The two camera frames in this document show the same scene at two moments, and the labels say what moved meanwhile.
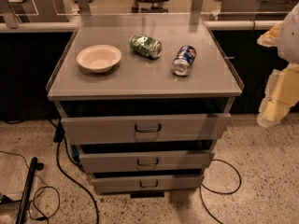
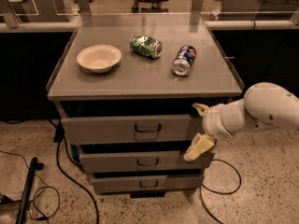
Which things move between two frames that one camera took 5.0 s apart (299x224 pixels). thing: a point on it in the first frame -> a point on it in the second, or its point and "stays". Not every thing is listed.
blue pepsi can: [182, 63] stays
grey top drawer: [146, 128] stays
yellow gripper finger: [282, 93] -> [200, 144]
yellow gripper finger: [270, 38] -> [202, 108]
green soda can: [146, 46] stays
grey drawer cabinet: [146, 106] stays
